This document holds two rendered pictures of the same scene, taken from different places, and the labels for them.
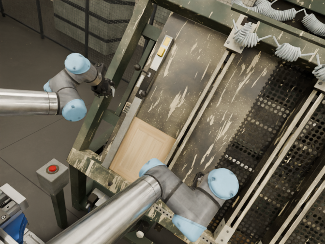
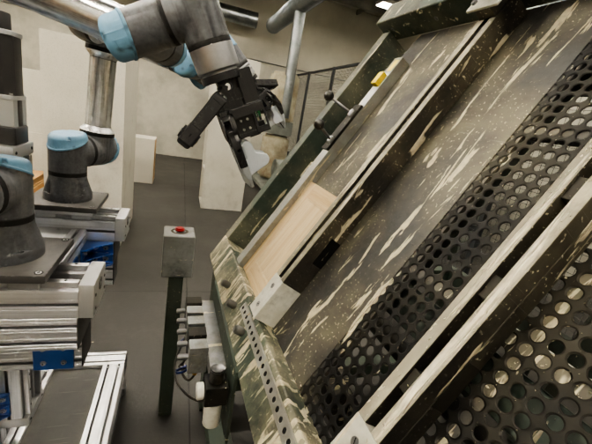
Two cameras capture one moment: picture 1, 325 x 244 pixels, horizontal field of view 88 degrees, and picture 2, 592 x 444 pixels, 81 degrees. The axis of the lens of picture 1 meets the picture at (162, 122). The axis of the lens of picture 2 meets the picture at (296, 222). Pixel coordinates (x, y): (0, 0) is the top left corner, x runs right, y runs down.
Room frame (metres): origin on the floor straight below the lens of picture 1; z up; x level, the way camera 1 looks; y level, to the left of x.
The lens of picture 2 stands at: (0.15, -0.86, 1.45)
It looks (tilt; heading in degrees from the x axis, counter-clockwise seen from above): 17 degrees down; 57
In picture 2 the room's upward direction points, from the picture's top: 10 degrees clockwise
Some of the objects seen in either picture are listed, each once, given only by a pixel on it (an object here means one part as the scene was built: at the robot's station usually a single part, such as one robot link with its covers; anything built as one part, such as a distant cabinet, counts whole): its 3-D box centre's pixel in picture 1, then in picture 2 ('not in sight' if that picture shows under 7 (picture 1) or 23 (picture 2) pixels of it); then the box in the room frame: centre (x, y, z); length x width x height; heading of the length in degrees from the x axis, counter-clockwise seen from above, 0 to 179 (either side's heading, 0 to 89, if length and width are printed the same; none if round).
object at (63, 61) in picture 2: not in sight; (95, 143); (0.25, 3.06, 0.88); 0.90 x 0.60 x 1.75; 77
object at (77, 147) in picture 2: not in sight; (69, 151); (0.11, 0.58, 1.20); 0.13 x 0.12 x 0.14; 50
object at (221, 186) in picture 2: not in sight; (226, 136); (1.91, 4.07, 1.03); 0.60 x 0.58 x 2.05; 77
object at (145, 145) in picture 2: not in sight; (136, 157); (0.89, 5.43, 0.36); 0.58 x 0.45 x 0.72; 167
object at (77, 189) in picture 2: not in sight; (68, 183); (0.10, 0.58, 1.09); 0.15 x 0.15 x 0.10
